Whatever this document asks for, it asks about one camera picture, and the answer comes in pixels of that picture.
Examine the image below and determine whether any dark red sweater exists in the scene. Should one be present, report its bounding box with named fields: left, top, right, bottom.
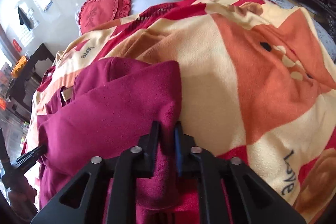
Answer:
left=36, top=57, right=234, bottom=224

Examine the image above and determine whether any left human hand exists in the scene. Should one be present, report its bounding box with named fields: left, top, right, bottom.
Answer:
left=7, top=176, right=37, bottom=223

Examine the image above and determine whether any dark wooden side table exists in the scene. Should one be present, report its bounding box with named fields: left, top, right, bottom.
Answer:
left=5, top=43, right=55, bottom=123

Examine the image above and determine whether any yellow basket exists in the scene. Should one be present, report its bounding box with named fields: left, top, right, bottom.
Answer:
left=11, top=56, right=28, bottom=79

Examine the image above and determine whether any orange red patterned blanket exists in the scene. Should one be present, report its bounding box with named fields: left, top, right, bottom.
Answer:
left=26, top=0, right=335, bottom=223

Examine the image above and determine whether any dark hanging cloth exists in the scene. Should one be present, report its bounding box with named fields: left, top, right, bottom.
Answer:
left=18, top=6, right=34, bottom=31

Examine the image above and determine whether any left red heart pillow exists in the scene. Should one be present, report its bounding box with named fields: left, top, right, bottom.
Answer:
left=77, top=0, right=131, bottom=34

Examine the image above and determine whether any red wall sticker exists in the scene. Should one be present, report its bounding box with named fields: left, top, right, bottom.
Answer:
left=12, top=39, right=22, bottom=53

